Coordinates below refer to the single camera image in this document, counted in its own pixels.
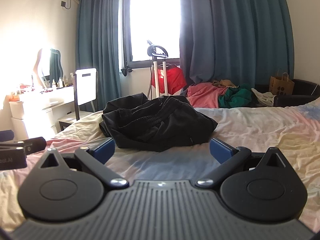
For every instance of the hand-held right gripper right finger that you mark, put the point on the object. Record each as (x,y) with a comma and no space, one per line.
(220,151)

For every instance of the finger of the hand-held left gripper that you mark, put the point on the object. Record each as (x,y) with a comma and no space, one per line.
(35,143)
(6,135)

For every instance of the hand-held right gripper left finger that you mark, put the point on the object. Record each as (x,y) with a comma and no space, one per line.
(103,150)

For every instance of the black pants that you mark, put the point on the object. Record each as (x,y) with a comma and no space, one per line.
(155,127)

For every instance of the white drawer unit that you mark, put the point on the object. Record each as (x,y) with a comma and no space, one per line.
(32,125)

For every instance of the bed with pastel sheet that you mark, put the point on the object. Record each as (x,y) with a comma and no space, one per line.
(262,130)

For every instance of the green cloth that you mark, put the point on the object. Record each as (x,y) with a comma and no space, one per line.
(237,97)

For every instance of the pink cloth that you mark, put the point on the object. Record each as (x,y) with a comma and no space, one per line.
(202,95)

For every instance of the row of cosmetic bottles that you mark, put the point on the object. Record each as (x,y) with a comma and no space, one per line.
(60,82)

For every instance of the white chair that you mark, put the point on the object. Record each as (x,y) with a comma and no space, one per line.
(86,85)

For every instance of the tan clothing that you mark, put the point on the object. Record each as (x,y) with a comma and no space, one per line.
(225,83)

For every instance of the white cloth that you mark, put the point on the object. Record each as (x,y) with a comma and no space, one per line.
(265,97)

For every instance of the vanity mirror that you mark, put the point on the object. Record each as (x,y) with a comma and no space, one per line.
(55,65)

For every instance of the black curtain tieback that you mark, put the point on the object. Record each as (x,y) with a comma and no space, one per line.
(127,70)

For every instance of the red garment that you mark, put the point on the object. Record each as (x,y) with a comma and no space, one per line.
(175,78)

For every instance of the brown paper bag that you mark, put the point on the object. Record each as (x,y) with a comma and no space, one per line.
(282,86)

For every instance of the teal curtain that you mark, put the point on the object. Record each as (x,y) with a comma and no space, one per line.
(100,42)

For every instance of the garment steamer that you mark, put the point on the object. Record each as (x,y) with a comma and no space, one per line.
(156,52)

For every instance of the blue-grey curtain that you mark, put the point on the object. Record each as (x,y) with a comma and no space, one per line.
(237,30)

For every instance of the window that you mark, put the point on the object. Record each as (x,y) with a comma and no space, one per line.
(155,17)

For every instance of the black wall plug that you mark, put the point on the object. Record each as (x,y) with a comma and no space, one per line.
(63,4)

